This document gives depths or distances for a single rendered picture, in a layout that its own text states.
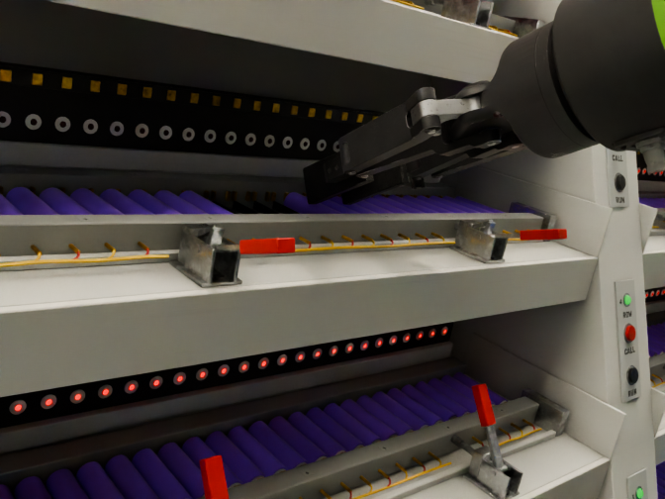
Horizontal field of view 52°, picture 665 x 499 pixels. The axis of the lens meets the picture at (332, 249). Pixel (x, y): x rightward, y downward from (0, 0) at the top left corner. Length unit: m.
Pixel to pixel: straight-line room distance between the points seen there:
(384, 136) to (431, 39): 0.14
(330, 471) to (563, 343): 0.31
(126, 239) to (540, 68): 0.25
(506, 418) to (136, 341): 0.42
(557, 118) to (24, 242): 0.30
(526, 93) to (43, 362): 0.29
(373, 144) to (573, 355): 0.38
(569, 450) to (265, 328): 0.40
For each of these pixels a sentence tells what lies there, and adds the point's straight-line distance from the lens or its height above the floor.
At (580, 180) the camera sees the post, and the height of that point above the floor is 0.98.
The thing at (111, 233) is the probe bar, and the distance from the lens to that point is 0.42.
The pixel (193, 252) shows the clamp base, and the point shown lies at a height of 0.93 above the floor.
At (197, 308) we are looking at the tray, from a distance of 0.39.
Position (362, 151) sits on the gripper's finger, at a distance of 0.46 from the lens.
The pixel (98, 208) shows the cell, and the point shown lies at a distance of 0.47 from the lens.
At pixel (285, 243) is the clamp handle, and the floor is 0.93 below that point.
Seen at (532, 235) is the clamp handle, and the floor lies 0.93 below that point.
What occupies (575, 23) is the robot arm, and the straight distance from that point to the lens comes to 0.39.
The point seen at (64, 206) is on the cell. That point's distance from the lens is 0.46.
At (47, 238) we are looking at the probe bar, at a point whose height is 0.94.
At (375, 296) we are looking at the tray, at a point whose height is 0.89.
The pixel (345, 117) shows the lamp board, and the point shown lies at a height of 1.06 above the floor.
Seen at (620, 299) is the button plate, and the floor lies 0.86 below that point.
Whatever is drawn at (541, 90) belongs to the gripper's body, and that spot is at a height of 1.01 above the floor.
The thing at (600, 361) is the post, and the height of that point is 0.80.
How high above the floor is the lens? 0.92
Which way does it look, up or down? 1 degrees up
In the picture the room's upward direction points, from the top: 3 degrees counter-clockwise
